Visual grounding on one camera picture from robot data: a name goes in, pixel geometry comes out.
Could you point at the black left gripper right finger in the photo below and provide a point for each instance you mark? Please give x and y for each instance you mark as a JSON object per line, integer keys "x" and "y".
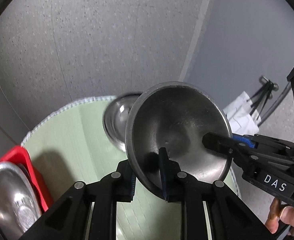
{"x": 208, "y": 211}

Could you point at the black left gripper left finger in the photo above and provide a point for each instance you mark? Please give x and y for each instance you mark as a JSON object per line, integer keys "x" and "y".
{"x": 87, "y": 211}

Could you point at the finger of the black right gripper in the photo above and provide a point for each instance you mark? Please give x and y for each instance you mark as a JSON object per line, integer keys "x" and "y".
{"x": 264, "y": 143}
{"x": 243, "y": 155}

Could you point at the medium steel bowl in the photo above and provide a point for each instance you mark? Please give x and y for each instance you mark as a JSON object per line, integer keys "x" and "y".
{"x": 176, "y": 116}
{"x": 115, "y": 118}

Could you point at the person's right hand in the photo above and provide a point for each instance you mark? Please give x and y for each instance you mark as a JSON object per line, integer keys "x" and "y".
{"x": 277, "y": 213}

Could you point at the large steel bowl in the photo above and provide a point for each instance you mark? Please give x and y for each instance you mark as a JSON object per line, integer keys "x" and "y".
{"x": 19, "y": 208}

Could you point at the green round tablecloth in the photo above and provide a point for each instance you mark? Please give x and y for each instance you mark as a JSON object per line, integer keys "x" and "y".
{"x": 70, "y": 145}

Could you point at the red plastic tray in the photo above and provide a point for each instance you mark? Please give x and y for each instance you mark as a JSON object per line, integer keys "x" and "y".
{"x": 19, "y": 155}

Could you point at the black bag handles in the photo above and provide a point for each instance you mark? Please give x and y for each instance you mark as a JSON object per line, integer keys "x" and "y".
{"x": 261, "y": 96}

